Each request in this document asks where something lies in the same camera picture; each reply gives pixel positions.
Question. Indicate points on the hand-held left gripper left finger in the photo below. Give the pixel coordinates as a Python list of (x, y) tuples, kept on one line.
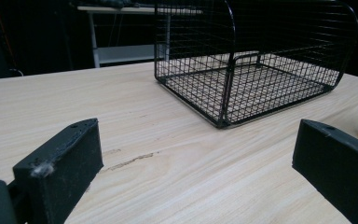
[(62, 168)]

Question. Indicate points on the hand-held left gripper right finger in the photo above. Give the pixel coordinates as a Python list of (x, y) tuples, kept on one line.
[(338, 161)]

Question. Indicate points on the white metal shelf table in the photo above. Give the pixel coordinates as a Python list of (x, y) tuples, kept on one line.
[(118, 53)]

